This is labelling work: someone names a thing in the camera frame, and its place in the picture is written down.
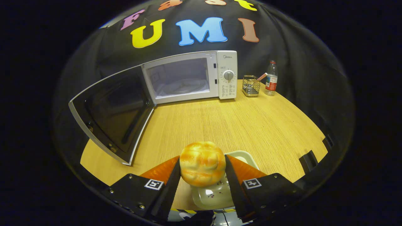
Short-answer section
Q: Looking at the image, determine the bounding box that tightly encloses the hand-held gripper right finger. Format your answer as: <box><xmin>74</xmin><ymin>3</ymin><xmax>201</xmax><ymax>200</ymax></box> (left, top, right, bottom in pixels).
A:
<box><xmin>224</xmin><ymin>154</ymin><xmax>307</xmax><ymax>223</ymax></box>

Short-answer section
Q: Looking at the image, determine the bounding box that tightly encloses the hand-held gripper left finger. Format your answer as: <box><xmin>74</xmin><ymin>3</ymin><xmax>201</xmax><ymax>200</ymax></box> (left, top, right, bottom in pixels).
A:
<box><xmin>100</xmin><ymin>156</ymin><xmax>182</xmax><ymax>224</ymax></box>

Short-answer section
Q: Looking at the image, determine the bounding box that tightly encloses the golden bread bun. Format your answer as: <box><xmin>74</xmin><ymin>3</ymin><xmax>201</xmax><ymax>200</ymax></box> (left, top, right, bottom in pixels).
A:
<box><xmin>179</xmin><ymin>141</ymin><xmax>227</xmax><ymax>187</ymax></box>

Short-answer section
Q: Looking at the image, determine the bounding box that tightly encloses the white microwave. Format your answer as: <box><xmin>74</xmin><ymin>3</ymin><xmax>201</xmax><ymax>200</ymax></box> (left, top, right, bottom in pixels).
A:
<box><xmin>68</xmin><ymin>50</ymin><xmax>238</xmax><ymax>166</ymax></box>

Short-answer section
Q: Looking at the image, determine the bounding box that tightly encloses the glass microwave turntable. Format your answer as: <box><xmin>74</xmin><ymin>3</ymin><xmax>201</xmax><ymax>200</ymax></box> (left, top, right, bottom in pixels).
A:
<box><xmin>157</xmin><ymin>78</ymin><xmax>209</xmax><ymax>96</ymax></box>

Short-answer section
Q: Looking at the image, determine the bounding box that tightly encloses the cream square plate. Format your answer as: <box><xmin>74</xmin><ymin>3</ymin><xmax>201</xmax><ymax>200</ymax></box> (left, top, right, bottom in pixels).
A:
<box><xmin>191</xmin><ymin>150</ymin><xmax>260</xmax><ymax>210</ymax></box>

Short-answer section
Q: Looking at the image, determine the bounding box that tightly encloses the black table clamp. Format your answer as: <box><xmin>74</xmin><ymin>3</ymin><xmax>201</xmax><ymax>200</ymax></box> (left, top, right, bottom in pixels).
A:
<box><xmin>322</xmin><ymin>134</ymin><xmax>334</xmax><ymax>153</ymax></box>
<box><xmin>299</xmin><ymin>150</ymin><xmax>320</xmax><ymax>174</ymax></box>

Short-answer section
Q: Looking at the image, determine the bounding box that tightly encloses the clear plastic water bottle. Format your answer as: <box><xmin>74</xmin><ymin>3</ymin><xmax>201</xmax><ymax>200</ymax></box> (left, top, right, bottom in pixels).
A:
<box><xmin>264</xmin><ymin>61</ymin><xmax>279</xmax><ymax>96</ymax></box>

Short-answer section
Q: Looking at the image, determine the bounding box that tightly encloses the wire utensil holder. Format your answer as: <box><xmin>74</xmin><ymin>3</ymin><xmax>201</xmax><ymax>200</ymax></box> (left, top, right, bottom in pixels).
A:
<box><xmin>242</xmin><ymin>75</ymin><xmax>261</xmax><ymax>97</ymax></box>

